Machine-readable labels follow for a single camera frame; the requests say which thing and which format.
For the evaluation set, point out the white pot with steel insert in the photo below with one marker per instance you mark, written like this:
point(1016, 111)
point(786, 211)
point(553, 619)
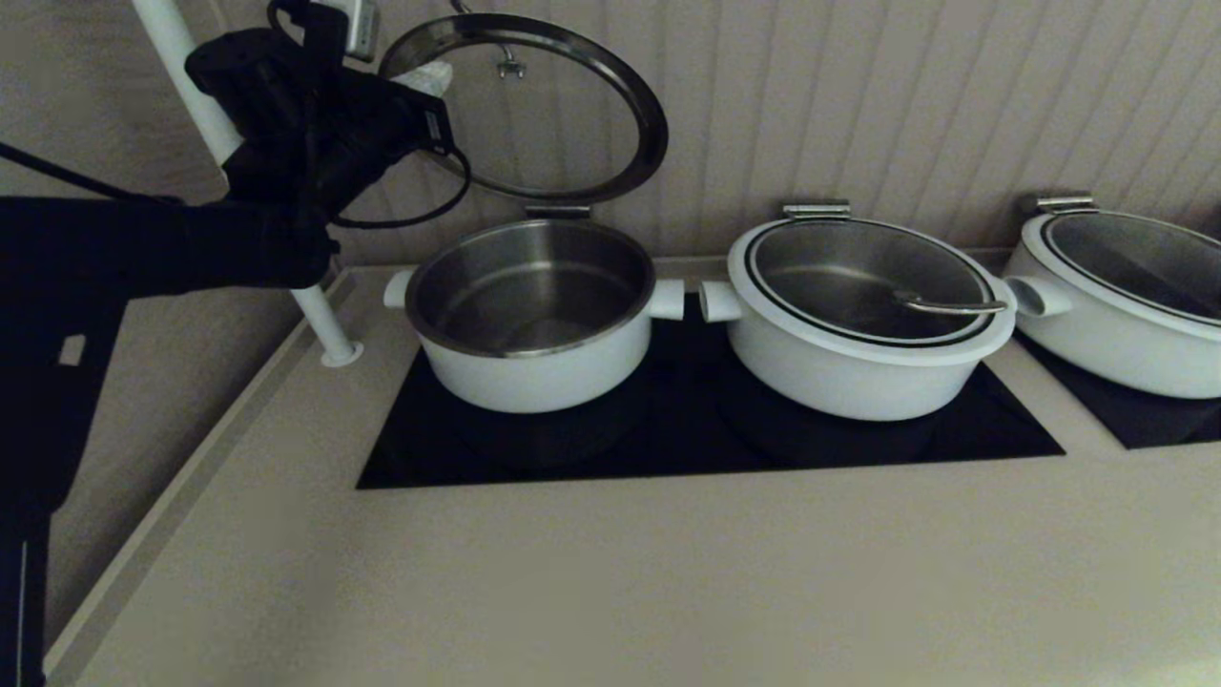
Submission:
point(1126, 363)
point(839, 391)
point(534, 382)

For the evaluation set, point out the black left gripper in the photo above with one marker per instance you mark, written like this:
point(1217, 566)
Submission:
point(372, 129)

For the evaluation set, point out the steel hinge bracket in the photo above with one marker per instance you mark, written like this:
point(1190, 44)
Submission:
point(559, 211)
point(817, 209)
point(1059, 203)

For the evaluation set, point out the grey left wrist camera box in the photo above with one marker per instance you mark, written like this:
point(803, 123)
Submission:
point(358, 27)

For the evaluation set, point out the white support pole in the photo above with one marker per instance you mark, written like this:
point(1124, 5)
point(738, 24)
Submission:
point(329, 334)

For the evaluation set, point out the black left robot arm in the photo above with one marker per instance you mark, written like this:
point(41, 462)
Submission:
point(95, 248)

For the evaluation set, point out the wide black glass cooktop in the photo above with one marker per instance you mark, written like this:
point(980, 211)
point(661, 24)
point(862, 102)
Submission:
point(668, 448)

